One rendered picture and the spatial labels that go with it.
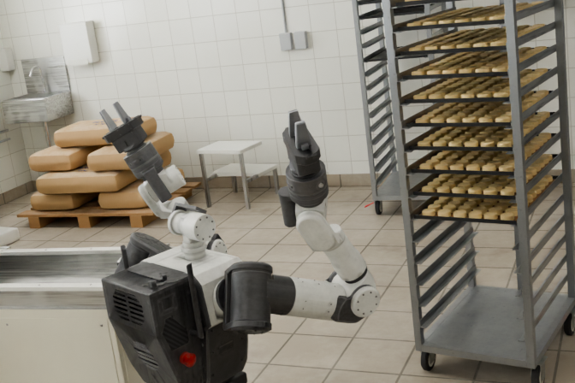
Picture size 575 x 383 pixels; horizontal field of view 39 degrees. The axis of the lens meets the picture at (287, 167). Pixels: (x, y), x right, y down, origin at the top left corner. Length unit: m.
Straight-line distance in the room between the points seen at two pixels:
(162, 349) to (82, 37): 5.31
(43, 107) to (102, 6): 0.97
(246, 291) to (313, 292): 0.17
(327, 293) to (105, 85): 5.37
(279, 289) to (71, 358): 0.80
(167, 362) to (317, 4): 4.51
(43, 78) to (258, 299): 5.75
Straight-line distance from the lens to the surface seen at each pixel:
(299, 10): 6.19
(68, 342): 2.42
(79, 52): 7.06
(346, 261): 1.91
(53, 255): 2.71
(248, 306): 1.81
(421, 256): 3.31
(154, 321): 1.86
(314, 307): 1.91
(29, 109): 7.17
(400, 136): 3.11
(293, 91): 6.30
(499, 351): 3.32
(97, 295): 2.32
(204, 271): 1.91
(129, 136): 2.24
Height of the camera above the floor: 1.67
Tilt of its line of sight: 13 degrees down
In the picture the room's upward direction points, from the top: 7 degrees counter-clockwise
